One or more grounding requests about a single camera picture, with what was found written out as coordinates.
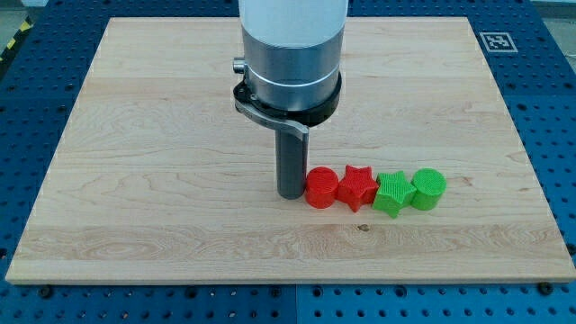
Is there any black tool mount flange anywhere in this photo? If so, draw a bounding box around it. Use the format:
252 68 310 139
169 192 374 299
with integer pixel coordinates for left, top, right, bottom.
232 74 342 136

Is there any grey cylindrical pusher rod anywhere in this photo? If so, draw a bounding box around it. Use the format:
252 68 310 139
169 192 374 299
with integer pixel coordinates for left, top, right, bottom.
275 130 309 200

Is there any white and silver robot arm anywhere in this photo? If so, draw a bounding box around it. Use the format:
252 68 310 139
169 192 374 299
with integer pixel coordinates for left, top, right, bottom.
232 0 349 199

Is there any red cylinder block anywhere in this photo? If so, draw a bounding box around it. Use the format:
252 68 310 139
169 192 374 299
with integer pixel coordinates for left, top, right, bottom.
305 166 339 209

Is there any red star block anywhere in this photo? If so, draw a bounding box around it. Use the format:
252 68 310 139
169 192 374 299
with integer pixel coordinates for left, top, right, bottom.
337 165 379 212

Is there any green star block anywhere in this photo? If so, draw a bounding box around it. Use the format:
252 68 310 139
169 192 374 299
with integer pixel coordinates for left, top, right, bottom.
372 171 417 219

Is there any light wooden board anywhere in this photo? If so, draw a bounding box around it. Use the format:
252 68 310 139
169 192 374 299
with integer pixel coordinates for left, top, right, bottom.
6 17 575 285

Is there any green cylinder block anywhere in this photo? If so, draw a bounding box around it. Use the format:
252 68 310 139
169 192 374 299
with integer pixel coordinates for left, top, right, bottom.
410 168 447 211

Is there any white fiducial marker tag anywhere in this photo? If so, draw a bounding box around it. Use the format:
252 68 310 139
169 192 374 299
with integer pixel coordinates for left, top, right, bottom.
480 31 518 53

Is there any black board stopper bolt left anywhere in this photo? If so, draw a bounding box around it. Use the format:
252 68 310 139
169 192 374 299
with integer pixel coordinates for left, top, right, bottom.
37 285 54 299

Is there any black board stopper bolt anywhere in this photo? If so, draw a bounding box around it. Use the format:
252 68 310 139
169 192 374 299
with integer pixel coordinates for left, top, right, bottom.
37 285 54 299
536 282 554 296

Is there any black board stopper bolt right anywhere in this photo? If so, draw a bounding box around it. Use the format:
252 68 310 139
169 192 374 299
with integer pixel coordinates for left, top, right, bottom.
536 282 554 296

